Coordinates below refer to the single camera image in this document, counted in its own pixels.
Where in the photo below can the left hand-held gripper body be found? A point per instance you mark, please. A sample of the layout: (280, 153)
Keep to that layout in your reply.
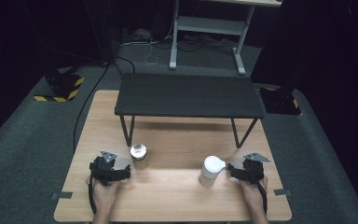
(103, 169)

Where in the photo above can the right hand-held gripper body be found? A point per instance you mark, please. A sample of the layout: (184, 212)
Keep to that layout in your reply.
(253, 171)

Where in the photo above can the glass jar with silver lid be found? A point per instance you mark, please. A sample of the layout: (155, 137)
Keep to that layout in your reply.
(139, 157)

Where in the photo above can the black shelf riser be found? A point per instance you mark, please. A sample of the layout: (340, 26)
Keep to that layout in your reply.
(188, 95)

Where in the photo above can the person's right hand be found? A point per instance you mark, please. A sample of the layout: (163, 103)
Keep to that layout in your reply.
(252, 194)

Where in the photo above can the person's left hand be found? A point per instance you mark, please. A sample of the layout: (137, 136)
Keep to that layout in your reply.
(104, 196)

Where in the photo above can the grey tape piece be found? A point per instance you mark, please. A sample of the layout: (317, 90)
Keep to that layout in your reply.
(62, 195)
(282, 192)

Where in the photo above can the black stand base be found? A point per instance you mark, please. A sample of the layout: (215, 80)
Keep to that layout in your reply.
(280, 101)

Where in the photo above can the yellow-black striped stand base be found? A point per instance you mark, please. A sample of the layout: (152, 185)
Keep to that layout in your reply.
(62, 88)

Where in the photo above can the grey metal desk frame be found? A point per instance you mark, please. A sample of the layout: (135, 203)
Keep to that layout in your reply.
(209, 26)

